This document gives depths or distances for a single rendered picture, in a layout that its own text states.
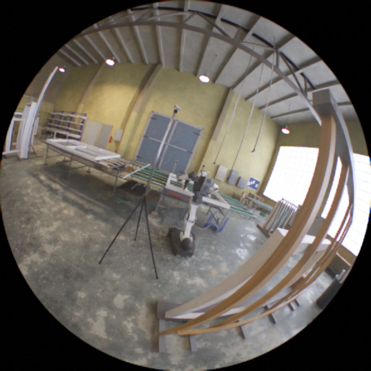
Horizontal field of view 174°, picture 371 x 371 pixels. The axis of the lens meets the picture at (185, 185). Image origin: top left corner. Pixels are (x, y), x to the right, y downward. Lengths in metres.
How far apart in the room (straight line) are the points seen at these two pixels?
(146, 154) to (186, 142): 3.03
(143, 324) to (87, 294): 0.66
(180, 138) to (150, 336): 9.15
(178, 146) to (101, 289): 8.57
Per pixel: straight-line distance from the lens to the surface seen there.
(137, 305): 1.63
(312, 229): 8.08
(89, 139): 10.94
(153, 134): 9.09
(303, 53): 7.75
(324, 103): 0.44
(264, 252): 0.47
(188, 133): 9.01
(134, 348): 1.56
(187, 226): 2.24
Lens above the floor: 1.55
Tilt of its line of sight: 12 degrees down
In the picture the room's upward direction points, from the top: 22 degrees clockwise
